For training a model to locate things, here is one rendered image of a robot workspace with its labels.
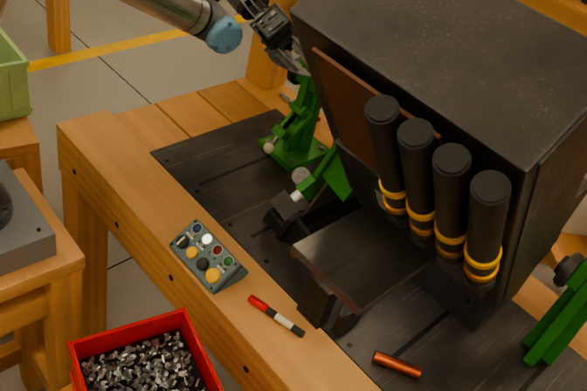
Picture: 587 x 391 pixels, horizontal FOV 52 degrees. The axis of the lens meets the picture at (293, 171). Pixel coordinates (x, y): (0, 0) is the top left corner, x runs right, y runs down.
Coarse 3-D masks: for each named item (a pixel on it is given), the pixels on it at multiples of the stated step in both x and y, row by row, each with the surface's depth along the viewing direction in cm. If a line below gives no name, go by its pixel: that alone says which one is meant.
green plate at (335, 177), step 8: (328, 152) 113; (336, 152) 113; (328, 160) 114; (336, 160) 114; (320, 168) 117; (328, 168) 117; (336, 168) 115; (312, 176) 119; (320, 176) 119; (328, 176) 117; (336, 176) 116; (344, 176) 114; (328, 184) 118; (336, 184) 116; (344, 184) 115; (336, 192) 117; (344, 192) 116; (352, 192) 115; (344, 200) 116
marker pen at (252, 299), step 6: (252, 294) 119; (252, 300) 118; (258, 300) 117; (258, 306) 117; (264, 306) 117; (270, 312) 116; (276, 312) 116; (276, 318) 116; (282, 318) 116; (282, 324) 115; (288, 324) 115; (294, 324) 115; (294, 330) 114; (300, 330) 114; (300, 336) 114
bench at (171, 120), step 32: (192, 96) 172; (224, 96) 176; (256, 96) 179; (288, 96) 183; (128, 128) 155; (160, 128) 158; (192, 128) 161; (320, 128) 173; (64, 192) 161; (64, 224) 170; (96, 224) 166; (96, 256) 174; (96, 288) 184; (544, 288) 142; (96, 320) 194
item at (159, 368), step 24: (168, 312) 111; (96, 336) 104; (120, 336) 107; (144, 336) 111; (168, 336) 111; (192, 336) 109; (72, 360) 101; (96, 360) 106; (120, 360) 107; (144, 360) 106; (168, 360) 108; (192, 360) 109; (72, 384) 107; (96, 384) 102; (120, 384) 102; (144, 384) 104; (168, 384) 104; (192, 384) 106; (216, 384) 102
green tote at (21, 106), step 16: (0, 32) 162; (0, 48) 166; (16, 48) 158; (0, 64) 152; (16, 64) 153; (0, 80) 153; (16, 80) 156; (0, 96) 156; (16, 96) 159; (0, 112) 159; (16, 112) 162
